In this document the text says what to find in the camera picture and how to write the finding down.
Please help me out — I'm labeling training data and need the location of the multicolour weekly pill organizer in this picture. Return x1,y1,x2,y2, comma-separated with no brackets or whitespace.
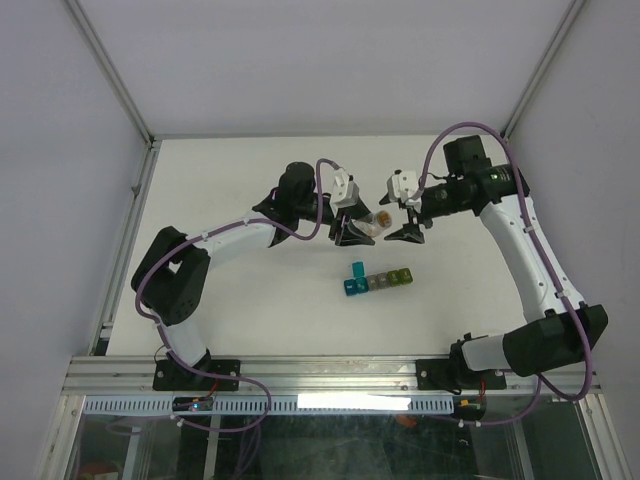
343,261,414,297

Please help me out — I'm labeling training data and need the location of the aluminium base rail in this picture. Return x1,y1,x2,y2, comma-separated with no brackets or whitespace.
62,353,601,396

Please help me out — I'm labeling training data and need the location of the purple cable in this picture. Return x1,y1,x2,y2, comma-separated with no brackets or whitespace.
135,158,346,431
417,121,599,429

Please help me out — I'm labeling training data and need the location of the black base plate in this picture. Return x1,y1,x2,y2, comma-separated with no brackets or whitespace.
152,354,241,393
415,358,507,395

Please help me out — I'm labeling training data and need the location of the left aluminium frame post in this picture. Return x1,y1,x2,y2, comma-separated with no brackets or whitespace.
61,0,156,148

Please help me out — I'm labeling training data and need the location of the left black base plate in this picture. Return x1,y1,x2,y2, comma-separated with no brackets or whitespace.
152,354,241,393

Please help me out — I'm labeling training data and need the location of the right aluminium frame post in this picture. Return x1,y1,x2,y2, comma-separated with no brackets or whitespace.
500,0,589,140

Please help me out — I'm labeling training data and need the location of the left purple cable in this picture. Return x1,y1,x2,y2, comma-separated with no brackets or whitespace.
135,158,346,431

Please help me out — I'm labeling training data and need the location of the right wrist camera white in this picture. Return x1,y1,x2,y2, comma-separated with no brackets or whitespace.
386,170,422,212

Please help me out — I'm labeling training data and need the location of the clear bottle lid gold inside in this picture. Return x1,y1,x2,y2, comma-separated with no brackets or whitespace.
376,210,392,230

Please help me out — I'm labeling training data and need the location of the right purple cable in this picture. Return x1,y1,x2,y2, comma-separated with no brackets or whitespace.
417,121,599,429

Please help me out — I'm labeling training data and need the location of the grey slotted cable duct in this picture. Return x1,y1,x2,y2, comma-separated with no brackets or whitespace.
83,393,454,417

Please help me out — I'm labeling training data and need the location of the aluminium frame post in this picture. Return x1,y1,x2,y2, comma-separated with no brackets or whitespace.
61,0,156,148
500,0,589,140

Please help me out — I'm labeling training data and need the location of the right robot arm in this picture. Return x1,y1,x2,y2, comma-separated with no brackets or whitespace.
380,135,608,390

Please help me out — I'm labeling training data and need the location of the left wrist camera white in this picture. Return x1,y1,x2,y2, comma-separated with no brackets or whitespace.
330,168,359,213

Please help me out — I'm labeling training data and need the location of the clear pill bottle with capsules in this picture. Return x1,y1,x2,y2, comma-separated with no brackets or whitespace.
352,212,387,238

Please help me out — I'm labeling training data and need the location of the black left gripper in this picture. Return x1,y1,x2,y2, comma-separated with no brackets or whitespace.
296,195,378,246

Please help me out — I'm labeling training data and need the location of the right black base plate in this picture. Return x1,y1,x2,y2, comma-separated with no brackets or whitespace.
415,358,507,395

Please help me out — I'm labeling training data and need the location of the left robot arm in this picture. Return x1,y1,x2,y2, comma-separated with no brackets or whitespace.
131,159,374,389

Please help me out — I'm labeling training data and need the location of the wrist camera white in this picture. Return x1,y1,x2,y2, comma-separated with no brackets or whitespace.
330,168,359,213
386,170,422,212

